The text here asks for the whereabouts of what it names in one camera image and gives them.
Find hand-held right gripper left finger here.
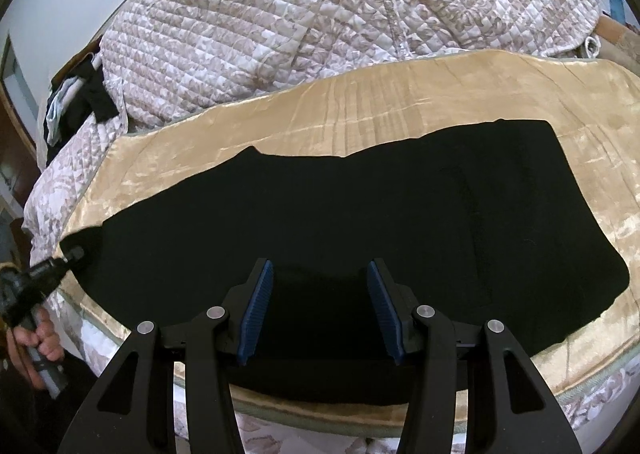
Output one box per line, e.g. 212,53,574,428
57,258,275,454

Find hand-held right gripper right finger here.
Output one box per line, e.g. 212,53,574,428
366,258,583,454

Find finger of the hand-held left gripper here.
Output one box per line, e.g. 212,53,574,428
29,245,87,286

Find black pants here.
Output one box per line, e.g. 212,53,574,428
59,119,631,407

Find person's left hand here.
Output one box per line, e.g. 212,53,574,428
9,307,65,377

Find person's dark clothing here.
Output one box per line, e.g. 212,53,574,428
0,349,101,454

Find floral bed sheet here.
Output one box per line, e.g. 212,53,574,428
77,299,640,454

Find pile of dark clothes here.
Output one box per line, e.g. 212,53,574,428
44,76,93,147

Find black garment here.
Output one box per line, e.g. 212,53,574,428
82,54,120,124

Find beige satin blanket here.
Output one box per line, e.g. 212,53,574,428
55,50,640,427

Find floral quilted blanket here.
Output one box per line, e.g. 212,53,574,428
22,0,603,255

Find tan wooden board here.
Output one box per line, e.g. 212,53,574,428
596,15,640,57

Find brown wooden door frame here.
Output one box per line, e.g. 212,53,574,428
0,33,40,170

